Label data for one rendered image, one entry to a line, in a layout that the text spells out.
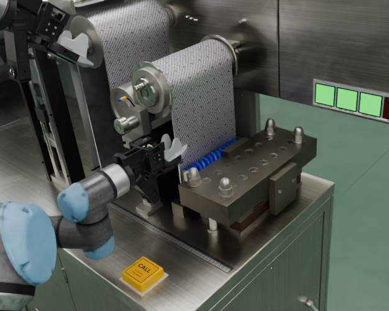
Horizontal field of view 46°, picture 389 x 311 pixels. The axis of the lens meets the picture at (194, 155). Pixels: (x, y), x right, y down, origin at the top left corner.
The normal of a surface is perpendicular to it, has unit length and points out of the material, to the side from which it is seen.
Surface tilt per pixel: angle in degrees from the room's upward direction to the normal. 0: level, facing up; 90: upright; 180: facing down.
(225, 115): 90
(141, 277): 0
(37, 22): 50
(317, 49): 90
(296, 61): 90
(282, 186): 90
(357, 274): 0
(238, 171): 0
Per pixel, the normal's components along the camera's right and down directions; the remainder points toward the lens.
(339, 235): -0.10, -0.87
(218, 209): -0.68, 0.42
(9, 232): -0.11, -0.43
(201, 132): 0.72, 0.28
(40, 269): 0.98, -0.15
